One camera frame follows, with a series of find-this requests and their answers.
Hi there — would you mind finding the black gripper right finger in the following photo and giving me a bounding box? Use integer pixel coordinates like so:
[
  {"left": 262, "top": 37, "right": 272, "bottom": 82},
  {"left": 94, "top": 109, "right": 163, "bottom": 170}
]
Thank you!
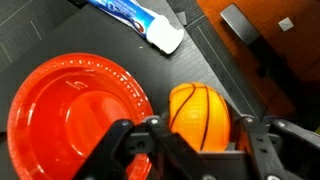
[{"left": 232, "top": 113, "right": 320, "bottom": 180}]

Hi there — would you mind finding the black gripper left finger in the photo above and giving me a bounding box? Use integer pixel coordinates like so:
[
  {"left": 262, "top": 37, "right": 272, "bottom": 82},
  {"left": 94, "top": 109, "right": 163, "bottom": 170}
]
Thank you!
[{"left": 73, "top": 114, "right": 215, "bottom": 180}]

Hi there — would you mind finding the orange toy basketball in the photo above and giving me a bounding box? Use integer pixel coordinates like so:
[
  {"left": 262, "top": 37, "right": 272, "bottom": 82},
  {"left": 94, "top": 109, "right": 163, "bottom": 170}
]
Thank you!
[{"left": 167, "top": 81, "right": 232, "bottom": 153}]

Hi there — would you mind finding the red plastic bowl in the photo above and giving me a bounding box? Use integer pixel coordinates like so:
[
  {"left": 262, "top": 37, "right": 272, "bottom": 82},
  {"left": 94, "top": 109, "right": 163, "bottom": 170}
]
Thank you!
[{"left": 6, "top": 52, "right": 155, "bottom": 180}]

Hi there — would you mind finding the white square sticker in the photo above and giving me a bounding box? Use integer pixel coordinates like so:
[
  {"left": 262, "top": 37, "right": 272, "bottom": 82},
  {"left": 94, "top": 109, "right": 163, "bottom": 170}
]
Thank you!
[{"left": 277, "top": 16, "right": 295, "bottom": 33}]

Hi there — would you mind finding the white blue toothpaste tube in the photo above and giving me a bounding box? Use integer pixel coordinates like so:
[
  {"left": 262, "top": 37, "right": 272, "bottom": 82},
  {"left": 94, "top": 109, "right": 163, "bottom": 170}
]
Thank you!
[{"left": 86, "top": 0, "right": 185, "bottom": 55}]

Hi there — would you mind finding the wooden table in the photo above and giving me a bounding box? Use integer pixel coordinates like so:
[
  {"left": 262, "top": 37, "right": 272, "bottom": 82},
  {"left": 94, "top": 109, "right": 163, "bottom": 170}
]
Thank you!
[{"left": 195, "top": 0, "right": 320, "bottom": 121}]

